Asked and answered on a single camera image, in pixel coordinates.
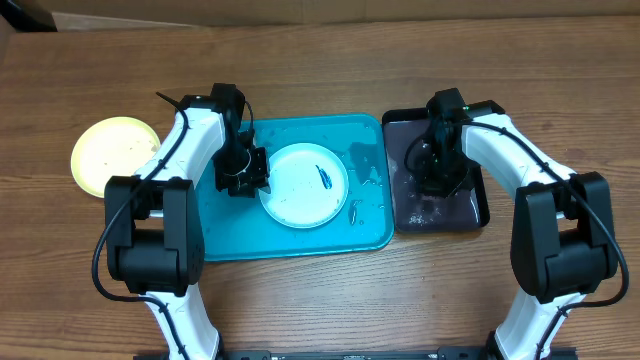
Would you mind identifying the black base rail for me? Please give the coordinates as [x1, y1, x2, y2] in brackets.
[133, 345, 579, 360]

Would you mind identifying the black plastic tray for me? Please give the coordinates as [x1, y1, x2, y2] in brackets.
[382, 108, 490, 234]

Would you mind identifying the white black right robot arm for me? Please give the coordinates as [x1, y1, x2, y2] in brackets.
[405, 97, 630, 359]

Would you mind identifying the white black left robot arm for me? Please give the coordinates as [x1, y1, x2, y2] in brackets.
[91, 89, 269, 359]

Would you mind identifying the light blue plate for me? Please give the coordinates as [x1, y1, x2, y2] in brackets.
[260, 143, 349, 229]

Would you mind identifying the brown cardboard backdrop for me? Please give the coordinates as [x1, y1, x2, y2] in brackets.
[1, 0, 639, 31]

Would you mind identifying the yellow plate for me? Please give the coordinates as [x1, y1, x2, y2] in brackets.
[70, 116, 161, 198]

